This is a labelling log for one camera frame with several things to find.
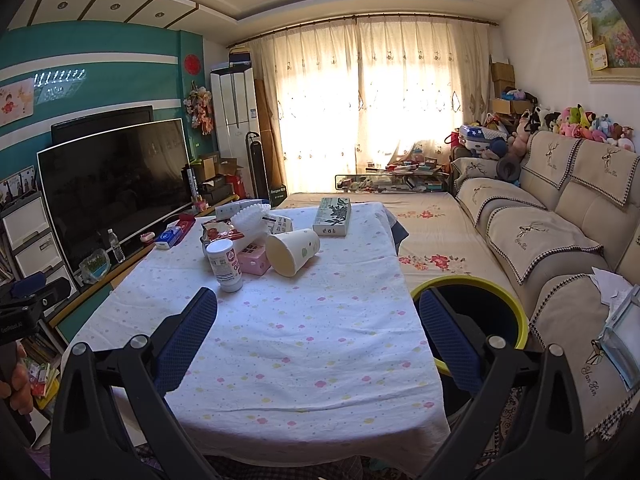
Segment artificial flower decoration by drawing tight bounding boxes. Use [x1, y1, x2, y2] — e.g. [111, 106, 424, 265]
[183, 82, 214, 136]

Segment blue red tissue pack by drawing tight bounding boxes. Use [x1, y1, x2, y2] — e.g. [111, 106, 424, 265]
[154, 214, 195, 250]

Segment pink strawberry milk carton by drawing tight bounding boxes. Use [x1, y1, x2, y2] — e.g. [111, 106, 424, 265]
[238, 243, 271, 276]

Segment white papers on sofa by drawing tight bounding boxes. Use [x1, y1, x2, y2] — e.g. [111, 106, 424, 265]
[589, 266, 632, 308]

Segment black tower fan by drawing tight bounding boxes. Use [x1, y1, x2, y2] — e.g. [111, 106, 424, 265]
[245, 131, 270, 200]

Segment white dotted paper cup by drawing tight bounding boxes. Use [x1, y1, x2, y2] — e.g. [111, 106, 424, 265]
[266, 229, 320, 278]

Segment white standing air conditioner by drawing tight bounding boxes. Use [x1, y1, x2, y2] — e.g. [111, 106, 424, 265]
[209, 63, 260, 198]

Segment framed flower painting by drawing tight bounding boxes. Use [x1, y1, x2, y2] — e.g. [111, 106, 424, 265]
[567, 0, 639, 84]

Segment cream window curtains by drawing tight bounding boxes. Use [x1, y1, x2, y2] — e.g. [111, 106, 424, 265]
[247, 15, 491, 193]

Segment white drawer cabinet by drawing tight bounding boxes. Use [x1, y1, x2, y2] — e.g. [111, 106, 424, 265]
[1, 192, 77, 300]

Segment clear water bottle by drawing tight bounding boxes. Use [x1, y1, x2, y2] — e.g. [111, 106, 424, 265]
[107, 229, 126, 263]

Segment cluttered glass coffee table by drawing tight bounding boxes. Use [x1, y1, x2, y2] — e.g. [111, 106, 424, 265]
[334, 160, 449, 193]

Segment green leaf tissue box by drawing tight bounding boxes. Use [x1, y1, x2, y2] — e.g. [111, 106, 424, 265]
[312, 197, 352, 237]

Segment plush toy row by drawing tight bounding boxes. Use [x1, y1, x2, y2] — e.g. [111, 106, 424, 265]
[514, 105, 637, 153]

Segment white cylindrical canister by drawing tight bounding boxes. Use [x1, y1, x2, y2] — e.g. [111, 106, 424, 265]
[205, 240, 243, 292]

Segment white dotted tablecloth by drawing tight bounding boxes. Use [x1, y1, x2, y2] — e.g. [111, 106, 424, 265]
[60, 200, 452, 477]

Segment person's hand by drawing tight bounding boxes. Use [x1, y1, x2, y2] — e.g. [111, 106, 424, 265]
[1, 341, 34, 415]

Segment stacked cardboard boxes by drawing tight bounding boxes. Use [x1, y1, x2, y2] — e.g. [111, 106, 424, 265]
[490, 62, 534, 115]

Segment red white snack wrapper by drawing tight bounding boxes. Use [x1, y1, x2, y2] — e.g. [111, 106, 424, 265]
[201, 220, 244, 245]

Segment yellow rimmed trash bin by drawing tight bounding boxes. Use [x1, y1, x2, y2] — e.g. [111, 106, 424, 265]
[411, 275, 528, 377]

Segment black flat television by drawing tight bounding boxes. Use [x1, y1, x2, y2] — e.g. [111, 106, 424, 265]
[37, 118, 191, 274]

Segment floral bed sheet mattress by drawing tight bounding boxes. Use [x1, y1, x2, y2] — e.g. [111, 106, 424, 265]
[268, 193, 515, 310]

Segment beige sectional sofa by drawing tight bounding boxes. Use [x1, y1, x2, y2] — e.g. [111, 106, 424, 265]
[457, 131, 639, 460]

